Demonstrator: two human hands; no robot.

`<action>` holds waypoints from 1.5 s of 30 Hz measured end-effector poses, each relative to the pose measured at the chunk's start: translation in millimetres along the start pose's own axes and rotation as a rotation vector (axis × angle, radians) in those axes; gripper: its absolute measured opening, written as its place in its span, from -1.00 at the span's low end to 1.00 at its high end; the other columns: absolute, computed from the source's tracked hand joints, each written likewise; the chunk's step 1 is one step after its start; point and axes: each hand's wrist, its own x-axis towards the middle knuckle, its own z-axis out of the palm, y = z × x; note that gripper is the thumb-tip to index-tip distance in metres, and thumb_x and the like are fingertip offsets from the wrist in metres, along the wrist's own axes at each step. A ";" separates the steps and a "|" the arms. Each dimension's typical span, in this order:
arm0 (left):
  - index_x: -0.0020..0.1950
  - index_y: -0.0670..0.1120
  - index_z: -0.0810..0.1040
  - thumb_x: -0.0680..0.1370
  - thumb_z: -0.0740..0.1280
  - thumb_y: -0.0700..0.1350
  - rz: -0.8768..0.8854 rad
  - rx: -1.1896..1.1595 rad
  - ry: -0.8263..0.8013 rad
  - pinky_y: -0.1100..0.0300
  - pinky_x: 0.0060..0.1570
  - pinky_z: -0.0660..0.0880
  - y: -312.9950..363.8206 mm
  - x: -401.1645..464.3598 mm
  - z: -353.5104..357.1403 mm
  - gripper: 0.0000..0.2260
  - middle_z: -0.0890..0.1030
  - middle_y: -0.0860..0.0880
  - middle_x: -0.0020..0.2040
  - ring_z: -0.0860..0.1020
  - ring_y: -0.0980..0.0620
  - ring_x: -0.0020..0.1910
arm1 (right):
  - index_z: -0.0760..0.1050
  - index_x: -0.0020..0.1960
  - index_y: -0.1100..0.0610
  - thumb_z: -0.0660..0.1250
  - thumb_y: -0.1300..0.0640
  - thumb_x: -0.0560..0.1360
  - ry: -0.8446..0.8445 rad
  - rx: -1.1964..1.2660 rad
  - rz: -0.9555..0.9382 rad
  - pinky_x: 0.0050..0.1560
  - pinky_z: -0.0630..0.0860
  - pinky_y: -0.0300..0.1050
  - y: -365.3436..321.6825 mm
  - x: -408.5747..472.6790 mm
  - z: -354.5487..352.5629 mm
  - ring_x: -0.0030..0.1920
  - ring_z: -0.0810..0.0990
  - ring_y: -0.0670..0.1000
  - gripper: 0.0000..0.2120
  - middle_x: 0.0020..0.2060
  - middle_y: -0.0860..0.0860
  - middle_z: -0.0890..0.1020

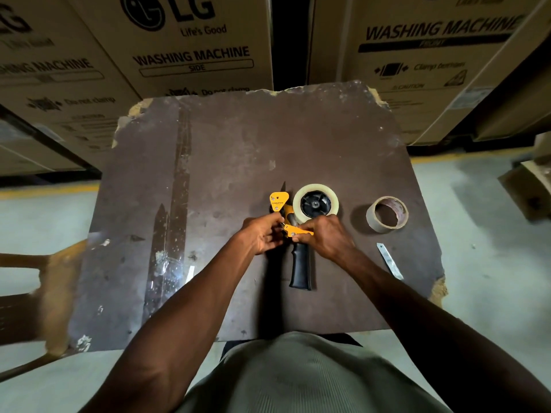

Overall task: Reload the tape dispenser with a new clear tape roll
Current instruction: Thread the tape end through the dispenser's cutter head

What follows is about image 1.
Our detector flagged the person's right hand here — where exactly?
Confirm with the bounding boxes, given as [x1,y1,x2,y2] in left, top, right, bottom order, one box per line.
[292,214,356,264]

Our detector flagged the person's left hand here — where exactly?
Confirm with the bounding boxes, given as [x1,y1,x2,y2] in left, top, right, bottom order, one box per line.
[239,212,286,257]

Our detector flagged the yellow black tape dispenser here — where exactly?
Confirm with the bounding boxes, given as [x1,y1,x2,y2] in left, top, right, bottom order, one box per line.
[269,182,341,291]

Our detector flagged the person's left forearm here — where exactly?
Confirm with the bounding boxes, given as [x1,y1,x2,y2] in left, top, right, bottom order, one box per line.
[79,231,259,413]

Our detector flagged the person's right forearm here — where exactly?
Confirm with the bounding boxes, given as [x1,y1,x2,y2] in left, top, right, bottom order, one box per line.
[340,249,551,413]

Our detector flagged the clear packing tape roll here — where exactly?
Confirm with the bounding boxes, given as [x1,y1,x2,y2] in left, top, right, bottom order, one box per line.
[293,184,340,225]

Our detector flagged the nearly empty tape roll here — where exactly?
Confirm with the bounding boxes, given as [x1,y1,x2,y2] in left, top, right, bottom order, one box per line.
[366,196,410,233]

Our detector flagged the metal cutter blade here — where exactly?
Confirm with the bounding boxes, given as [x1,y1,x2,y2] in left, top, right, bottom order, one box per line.
[377,243,404,281]

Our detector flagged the person's dark trousers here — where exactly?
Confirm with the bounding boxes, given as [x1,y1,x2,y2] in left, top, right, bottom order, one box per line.
[221,333,363,363]

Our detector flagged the person's grey shirt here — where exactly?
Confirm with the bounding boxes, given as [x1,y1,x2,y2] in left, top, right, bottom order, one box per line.
[176,331,453,413]

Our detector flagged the large printed cardboard box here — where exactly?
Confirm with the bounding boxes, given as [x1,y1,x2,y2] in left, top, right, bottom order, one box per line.
[308,0,544,145]
[0,0,143,170]
[65,0,274,99]
[412,0,551,146]

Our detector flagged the wooden chair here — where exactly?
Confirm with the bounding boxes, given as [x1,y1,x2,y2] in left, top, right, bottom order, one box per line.
[0,240,89,382]

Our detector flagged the small open cardboard box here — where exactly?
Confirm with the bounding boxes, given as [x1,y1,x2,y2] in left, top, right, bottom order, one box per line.
[498,132,551,222]

